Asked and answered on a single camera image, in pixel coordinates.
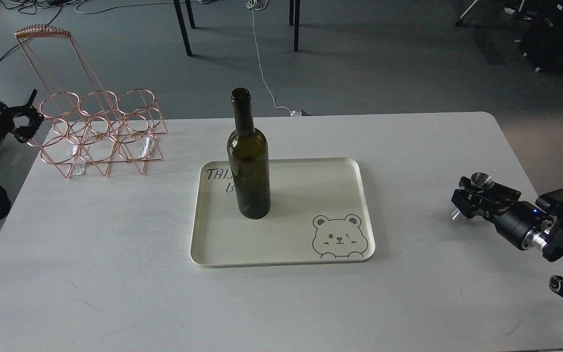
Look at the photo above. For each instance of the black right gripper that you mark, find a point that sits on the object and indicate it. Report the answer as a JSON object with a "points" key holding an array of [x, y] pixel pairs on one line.
{"points": [[515, 220]]}

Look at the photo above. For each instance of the dark green wine bottle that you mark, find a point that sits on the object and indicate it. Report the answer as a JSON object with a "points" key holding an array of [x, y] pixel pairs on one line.
{"points": [[247, 151]]}

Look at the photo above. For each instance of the steel double jigger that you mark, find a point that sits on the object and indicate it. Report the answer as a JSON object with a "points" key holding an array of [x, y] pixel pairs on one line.
{"points": [[468, 200]]}

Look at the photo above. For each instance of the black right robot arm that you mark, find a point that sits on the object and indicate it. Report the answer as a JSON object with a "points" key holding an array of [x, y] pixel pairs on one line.
{"points": [[550, 240]]}

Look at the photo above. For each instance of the cream bear serving tray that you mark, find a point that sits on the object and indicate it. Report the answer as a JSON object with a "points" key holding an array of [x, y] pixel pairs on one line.
{"points": [[319, 215]]}

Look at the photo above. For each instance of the black table legs left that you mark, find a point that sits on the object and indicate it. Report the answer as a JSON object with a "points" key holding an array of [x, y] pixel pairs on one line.
{"points": [[184, 11]]}

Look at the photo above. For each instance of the black table legs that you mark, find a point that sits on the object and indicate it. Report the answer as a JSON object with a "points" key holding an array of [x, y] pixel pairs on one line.
{"points": [[294, 21], [184, 11]]}

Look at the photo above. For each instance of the black table legs right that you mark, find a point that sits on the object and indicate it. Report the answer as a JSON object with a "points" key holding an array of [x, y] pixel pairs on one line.
{"points": [[294, 21]]}

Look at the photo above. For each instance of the copper wire wine rack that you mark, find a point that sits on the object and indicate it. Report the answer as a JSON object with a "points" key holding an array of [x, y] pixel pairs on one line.
{"points": [[96, 130]]}

